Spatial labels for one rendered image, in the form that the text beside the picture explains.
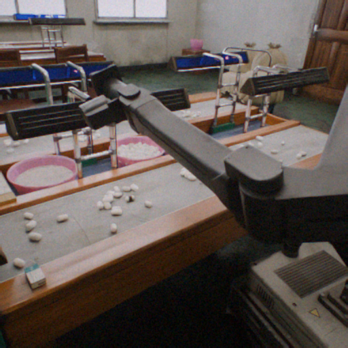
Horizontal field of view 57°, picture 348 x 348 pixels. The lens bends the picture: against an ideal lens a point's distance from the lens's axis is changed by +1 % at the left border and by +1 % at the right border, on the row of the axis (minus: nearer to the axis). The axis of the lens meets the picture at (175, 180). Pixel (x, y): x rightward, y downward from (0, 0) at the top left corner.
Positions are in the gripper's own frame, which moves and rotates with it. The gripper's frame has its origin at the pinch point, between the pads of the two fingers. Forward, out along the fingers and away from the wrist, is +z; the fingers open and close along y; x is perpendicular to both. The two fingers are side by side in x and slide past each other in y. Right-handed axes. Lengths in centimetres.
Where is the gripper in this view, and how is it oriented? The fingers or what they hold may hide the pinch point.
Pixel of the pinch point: (100, 81)
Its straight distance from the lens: 90.2
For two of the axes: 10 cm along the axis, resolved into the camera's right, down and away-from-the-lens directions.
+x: 8.4, -4.8, 2.6
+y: 2.4, 7.4, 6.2
